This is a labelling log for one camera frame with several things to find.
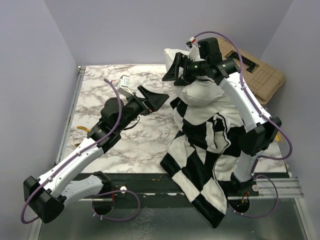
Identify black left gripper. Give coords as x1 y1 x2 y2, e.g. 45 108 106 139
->
117 86 170 133

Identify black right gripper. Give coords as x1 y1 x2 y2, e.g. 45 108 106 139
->
163 52 209 86

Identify white pillow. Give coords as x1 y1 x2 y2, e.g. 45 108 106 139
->
164 48 225 107

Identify black and white checkered pillowcase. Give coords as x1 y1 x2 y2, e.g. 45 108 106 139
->
160 96 246 228

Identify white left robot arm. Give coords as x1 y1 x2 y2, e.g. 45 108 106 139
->
23 85 169 224

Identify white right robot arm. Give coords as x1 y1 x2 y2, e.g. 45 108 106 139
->
161 71 271 196

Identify tan plastic toolbox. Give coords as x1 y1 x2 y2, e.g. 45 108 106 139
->
216 37 286 106

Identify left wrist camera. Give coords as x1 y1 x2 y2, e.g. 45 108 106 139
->
111 75 136 99

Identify yellow handled pliers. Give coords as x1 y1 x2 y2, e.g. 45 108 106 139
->
73 125 90 147

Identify aluminium left side rail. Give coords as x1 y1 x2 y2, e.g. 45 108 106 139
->
53 65 87 167

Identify black front mounting rail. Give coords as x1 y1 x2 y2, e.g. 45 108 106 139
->
74 170 268 210

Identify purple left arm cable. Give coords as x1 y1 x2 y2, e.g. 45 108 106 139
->
20 78 141 225

